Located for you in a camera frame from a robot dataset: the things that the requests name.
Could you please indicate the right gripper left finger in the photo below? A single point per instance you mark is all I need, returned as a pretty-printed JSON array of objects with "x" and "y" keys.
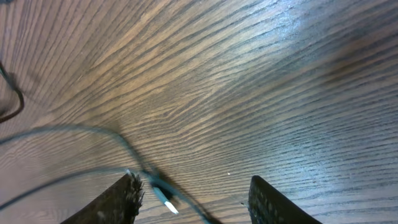
[{"x": 119, "y": 204}]

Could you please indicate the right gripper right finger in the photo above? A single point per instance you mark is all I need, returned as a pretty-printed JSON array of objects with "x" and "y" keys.
[{"x": 267, "y": 205}]

